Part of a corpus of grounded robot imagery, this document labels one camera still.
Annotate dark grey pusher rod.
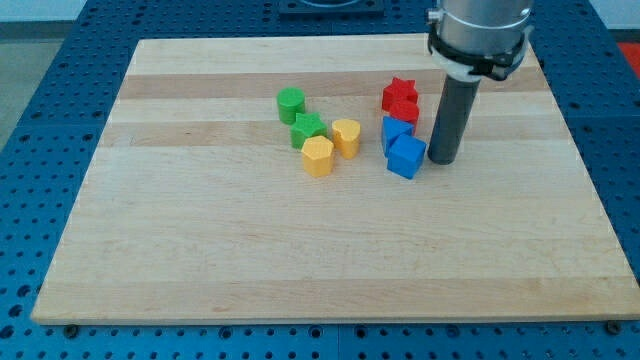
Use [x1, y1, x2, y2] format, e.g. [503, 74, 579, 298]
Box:
[428, 75, 479, 165]

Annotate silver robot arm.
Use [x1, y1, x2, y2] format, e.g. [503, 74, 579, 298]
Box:
[426, 0, 533, 83]

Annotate blue cube block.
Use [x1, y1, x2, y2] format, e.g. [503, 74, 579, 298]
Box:
[387, 134, 427, 179]

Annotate yellow hexagon block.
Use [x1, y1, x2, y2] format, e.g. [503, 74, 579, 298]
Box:
[301, 136, 334, 177]

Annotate green cylinder block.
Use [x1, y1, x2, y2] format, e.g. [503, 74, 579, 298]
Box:
[276, 87, 306, 125]

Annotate red star block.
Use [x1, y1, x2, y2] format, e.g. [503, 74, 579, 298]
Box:
[381, 77, 419, 112]

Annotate yellow heart block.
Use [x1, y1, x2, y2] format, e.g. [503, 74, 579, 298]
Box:
[332, 119, 361, 159]

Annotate green star block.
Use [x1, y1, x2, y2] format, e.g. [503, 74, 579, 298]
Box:
[290, 112, 328, 150]

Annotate red cylinder block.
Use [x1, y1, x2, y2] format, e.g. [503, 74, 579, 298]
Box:
[389, 100, 420, 131]

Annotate blue triangle block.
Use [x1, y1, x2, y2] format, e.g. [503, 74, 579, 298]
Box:
[381, 116, 414, 157]

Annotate wooden board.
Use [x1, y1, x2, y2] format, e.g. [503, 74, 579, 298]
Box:
[31, 34, 639, 325]

